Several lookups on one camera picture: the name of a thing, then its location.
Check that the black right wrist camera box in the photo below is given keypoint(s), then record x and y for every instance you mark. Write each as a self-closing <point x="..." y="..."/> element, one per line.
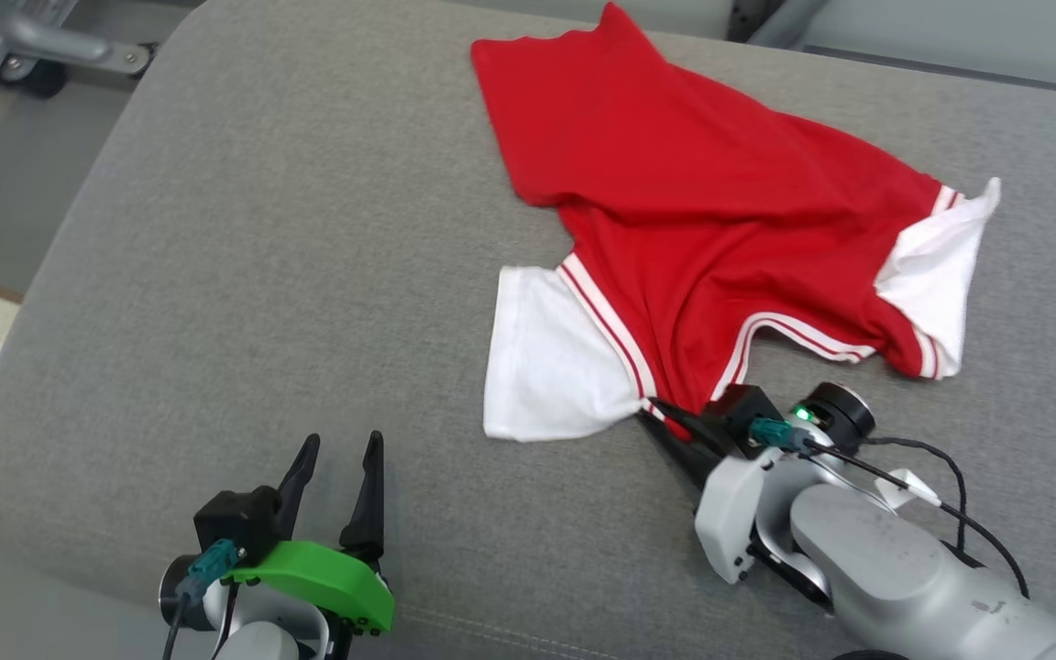
<point x="743" y="408"/>

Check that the grey rounded support tube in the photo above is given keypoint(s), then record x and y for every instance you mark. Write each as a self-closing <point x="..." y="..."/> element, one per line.
<point x="794" y="20"/>

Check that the grey fabric sofa cushion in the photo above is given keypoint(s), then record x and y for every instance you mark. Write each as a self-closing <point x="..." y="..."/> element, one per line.
<point x="262" y="302"/>

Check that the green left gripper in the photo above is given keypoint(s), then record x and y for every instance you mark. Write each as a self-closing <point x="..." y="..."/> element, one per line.
<point x="326" y="573"/>

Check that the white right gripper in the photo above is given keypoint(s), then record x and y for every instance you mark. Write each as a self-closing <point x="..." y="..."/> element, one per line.
<point x="734" y="504"/>

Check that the teal left camera connector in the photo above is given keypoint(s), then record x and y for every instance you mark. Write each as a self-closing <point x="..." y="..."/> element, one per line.
<point x="214" y="559"/>

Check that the red white jersey shirt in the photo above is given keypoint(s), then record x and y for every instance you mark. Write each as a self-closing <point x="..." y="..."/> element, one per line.
<point x="675" y="202"/>

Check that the grey wall skirting rail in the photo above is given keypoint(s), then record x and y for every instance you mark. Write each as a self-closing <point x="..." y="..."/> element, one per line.
<point x="968" y="71"/>

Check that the teal camera connector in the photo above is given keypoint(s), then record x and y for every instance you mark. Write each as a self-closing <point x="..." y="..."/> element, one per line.
<point x="771" y="431"/>
<point x="214" y="559"/>

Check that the teal right camera connector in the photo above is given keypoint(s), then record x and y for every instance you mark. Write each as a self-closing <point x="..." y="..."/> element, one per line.
<point x="771" y="431"/>

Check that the dark perforated bracket plate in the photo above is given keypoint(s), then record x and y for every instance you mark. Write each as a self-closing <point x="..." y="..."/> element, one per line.
<point x="753" y="16"/>

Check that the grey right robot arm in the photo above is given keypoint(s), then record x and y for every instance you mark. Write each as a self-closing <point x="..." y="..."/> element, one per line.
<point x="885" y="568"/>

